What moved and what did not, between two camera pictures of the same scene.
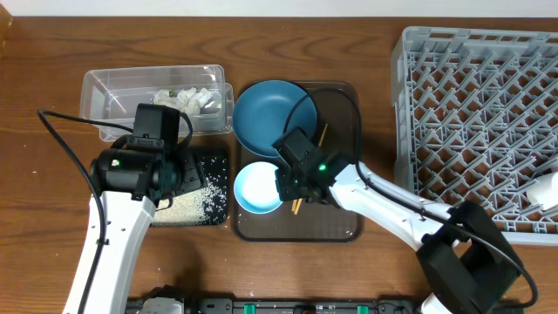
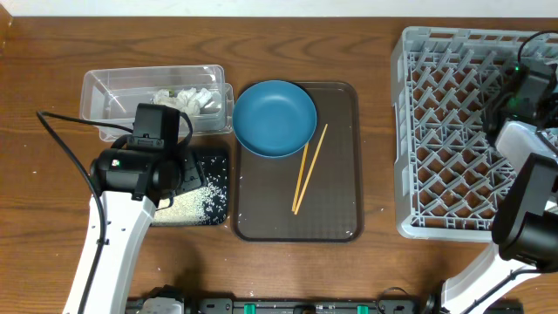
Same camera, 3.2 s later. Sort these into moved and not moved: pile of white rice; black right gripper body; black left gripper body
Moved: black right gripper body
Not moved: black left gripper body; pile of white rice
